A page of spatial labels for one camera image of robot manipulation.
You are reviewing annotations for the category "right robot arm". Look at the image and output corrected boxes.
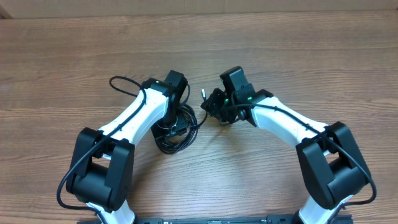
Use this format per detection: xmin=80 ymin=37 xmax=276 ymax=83
xmin=201 ymin=66 xmax=377 ymax=223

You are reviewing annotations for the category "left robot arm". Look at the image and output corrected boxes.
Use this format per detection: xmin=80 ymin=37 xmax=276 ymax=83
xmin=59 ymin=70 xmax=188 ymax=223

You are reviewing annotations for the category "black USB cable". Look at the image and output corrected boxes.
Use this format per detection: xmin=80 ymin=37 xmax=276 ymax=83
xmin=154 ymin=88 xmax=208 ymax=155

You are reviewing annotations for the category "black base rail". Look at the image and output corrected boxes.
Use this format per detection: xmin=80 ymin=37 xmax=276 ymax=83
xmin=77 ymin=214 xmax=354 ymax=224

